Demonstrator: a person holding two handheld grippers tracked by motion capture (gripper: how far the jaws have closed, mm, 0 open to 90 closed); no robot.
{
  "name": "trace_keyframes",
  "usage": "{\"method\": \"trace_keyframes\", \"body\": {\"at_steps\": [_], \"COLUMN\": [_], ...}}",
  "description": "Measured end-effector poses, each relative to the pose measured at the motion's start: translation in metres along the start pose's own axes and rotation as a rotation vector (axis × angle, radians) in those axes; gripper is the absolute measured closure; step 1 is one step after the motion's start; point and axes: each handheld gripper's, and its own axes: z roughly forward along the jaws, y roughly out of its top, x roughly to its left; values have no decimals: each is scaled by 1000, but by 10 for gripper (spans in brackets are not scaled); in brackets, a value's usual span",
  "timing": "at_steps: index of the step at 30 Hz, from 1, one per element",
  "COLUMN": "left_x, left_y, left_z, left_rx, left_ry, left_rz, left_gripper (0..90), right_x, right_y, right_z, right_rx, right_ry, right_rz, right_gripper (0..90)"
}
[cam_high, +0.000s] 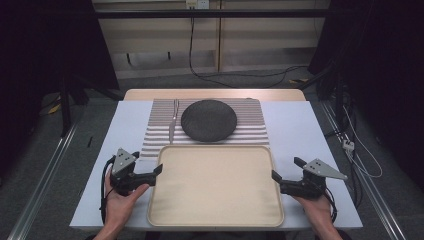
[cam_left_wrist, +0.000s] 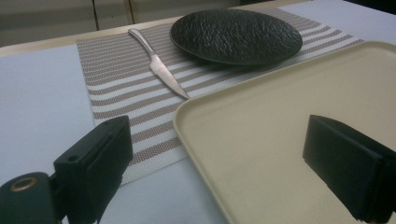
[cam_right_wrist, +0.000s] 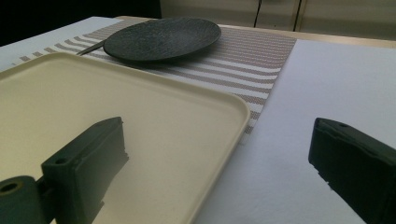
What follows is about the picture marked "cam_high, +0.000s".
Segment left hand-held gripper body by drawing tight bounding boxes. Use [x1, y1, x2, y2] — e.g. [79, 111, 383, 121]
[109, 148, 158, 197]

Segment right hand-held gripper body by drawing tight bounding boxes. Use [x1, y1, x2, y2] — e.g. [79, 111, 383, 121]
[279, 158, 349, 201]

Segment person's right hand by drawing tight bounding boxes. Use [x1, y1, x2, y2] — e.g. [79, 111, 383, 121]
[292, 194, 335, 232]

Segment person's left hand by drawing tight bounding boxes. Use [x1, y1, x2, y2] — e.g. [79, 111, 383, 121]
[104, 169, 151, 228]

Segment silver fork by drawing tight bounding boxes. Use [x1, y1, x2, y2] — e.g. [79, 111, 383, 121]
[167, 98, 181, 145]

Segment striped placemat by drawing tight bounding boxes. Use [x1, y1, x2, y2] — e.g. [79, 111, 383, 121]
[139, 97, 271, 160]

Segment beige tray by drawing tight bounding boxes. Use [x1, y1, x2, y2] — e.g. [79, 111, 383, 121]
[146, 144, 286, 229]

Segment dark grey round plate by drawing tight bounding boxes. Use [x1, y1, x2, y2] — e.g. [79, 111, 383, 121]
[180, 98, 239, 143]

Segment black metal stand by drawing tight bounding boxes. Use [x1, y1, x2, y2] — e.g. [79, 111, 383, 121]
[59, 74, 73, 138]

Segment black curtain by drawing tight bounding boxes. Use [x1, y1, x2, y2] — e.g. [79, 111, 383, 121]
[307, 0, 424, 191]
[0, 0, 120, 174]

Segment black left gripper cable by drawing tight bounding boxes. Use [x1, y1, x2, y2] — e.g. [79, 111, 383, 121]
[99, 155, 117, 224]

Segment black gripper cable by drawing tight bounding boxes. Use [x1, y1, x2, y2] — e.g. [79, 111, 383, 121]
[99, 155, 117, 224]
[323, 186, 339, 224]

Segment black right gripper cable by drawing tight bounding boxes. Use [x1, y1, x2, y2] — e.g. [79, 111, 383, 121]
[323, 186, 339, 224]

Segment aluminium floor rail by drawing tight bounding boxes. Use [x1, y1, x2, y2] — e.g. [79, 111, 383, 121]
[6, 121, 83, 240]
[320, 99, 408, 240]

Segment white cable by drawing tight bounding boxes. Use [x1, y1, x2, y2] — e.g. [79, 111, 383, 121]
[342, 105, 384, 179]

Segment long black floor cable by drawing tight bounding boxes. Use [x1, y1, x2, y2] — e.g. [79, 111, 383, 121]
[188, 16, 308, 90]

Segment white wall socket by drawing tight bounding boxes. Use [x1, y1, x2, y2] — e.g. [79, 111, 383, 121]
[185, 0, 211, 10]

